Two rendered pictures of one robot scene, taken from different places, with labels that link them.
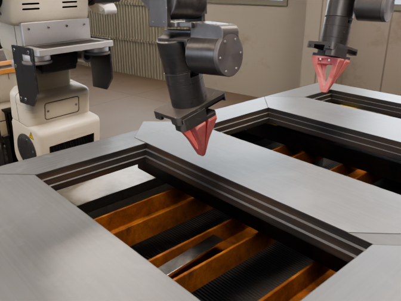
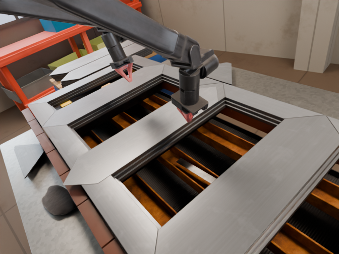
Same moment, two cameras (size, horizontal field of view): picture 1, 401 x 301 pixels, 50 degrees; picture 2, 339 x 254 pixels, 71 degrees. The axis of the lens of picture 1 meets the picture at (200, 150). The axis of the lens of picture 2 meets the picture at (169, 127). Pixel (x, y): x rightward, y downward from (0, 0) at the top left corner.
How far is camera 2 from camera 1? 0.90 m
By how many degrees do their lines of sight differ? 68
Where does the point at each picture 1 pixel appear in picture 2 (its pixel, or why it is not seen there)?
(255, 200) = (189, 125)
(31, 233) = (239, 199)
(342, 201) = not seen: hidden behind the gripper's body
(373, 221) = (209, 96)
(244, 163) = (153, 128)
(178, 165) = (144, 157)
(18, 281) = (282, 188)
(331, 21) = (118, 48)
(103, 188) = (87, 244)
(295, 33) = not seen: outside the picture
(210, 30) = (209, 53)
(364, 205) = not seen: hidden behind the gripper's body
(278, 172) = (165, 117)
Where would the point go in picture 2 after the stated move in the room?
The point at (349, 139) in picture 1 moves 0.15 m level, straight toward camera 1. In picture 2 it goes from (119, 102) to (145, 103)
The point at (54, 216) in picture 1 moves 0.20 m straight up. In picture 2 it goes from (219, 194) to (213, 139)
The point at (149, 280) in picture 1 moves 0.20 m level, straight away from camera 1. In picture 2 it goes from (264, 145) to (202, 157)
